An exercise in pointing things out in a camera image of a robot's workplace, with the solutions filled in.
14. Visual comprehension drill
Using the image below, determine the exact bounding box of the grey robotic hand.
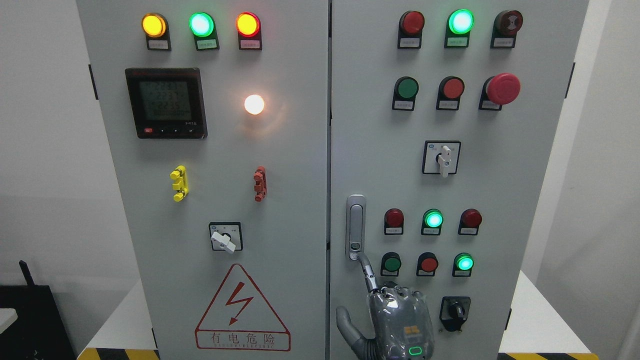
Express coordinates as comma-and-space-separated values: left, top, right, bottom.
336, 251, 435, 360

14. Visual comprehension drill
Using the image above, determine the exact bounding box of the silver door handle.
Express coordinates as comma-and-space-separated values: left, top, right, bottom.
345, 194, 366, 261

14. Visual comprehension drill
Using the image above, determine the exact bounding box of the grey right cabinet door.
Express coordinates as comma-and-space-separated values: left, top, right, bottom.
330, 0, 589, 360

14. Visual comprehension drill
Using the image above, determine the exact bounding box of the grey cabinet door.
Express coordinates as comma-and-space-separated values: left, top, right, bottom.
330, 0, 589, 360
77, 0, 330, 360

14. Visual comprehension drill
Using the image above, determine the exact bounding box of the grey left cabinet door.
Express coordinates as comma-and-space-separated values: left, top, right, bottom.
77, 0, 330, 360

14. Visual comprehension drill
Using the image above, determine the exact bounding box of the green push button lower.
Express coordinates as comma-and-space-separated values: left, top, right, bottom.
380, 251, 402, 277

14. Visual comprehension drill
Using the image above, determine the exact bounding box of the green push button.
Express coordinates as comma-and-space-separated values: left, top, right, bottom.
391, 76, 419, 111
380, 251, 402, 277

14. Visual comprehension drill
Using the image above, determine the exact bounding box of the red push button lower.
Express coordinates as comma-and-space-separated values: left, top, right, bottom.
415, 251, 439, 277

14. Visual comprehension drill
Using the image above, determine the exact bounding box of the red push button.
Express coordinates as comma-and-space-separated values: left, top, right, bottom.
436, 76, 466, 111
415, 251, 439, 277

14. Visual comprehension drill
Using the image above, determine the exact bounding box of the green lit indicator lower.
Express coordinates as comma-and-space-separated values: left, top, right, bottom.
451, 252, 474, 277

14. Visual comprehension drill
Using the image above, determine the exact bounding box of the red indicator light middle left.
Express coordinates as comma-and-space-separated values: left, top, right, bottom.
383, 208, 404, 236

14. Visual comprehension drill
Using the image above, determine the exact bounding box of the red indicator light middle right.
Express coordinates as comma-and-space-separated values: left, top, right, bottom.
458, 208, 483, 236

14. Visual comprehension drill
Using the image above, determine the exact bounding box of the white platform with hazard stripes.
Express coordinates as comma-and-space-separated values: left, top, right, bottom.
78, 273, 598, 360

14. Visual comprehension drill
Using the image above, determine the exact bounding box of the red electric hazard warning sticker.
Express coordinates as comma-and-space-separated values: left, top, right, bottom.
194, 263, 291, 352

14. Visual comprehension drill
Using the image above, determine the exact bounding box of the red terminal connector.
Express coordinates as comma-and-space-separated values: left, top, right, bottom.
253, 166, 268, 203

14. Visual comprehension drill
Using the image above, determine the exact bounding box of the green push button upper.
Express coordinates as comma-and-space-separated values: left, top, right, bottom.
391, 76, 419, 111

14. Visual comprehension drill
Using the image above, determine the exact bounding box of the red push button upper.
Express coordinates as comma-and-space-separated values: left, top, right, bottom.
436, 76, 466, 111

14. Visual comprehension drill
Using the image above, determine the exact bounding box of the red emergency stop button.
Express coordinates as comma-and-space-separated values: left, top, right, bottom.
478, 72, 521, 111

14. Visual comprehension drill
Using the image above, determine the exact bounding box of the white lit indicator light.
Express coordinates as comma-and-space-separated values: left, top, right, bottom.
243, 94, 266, 116

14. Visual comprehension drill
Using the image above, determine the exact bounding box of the yellow terminal connector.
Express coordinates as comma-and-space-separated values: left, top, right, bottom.
169, 165, 189, 202

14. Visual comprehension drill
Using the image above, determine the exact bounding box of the red indicator light top right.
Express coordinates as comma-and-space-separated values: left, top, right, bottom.
397, 10, 425, 49

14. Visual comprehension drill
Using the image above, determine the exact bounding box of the green lit indicator top right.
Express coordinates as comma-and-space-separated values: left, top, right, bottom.
444, 8, 474, 49

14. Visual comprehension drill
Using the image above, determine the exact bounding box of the dark red buzzer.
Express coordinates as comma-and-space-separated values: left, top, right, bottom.
490, 10, 524, 49

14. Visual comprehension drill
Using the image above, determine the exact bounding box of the black digital power meter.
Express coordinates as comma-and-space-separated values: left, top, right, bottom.
125, 67, 208, 139

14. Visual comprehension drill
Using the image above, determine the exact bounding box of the red lit indicator light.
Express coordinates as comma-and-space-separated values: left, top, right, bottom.
235, 11, 263, 51

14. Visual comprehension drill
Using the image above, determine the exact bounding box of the green indicator light top left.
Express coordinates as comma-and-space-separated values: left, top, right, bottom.
189, 12, 220, 51

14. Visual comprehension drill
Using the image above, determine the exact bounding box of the black box with antenna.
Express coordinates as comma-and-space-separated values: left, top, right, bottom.
0, 260, 77, 360

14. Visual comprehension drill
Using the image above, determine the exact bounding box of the yellow indicator light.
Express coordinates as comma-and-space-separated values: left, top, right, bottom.
141, 13, 172, 51

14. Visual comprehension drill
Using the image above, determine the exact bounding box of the black rotary selector switch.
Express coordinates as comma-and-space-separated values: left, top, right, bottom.
439, 296, 471, 332

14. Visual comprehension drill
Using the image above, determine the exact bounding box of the white rotary switch upper right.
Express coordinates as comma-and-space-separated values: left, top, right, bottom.
422, 140, 462, 178

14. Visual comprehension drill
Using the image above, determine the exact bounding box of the white rotary switch left door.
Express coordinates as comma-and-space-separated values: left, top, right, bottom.
208, 222, 243, 254

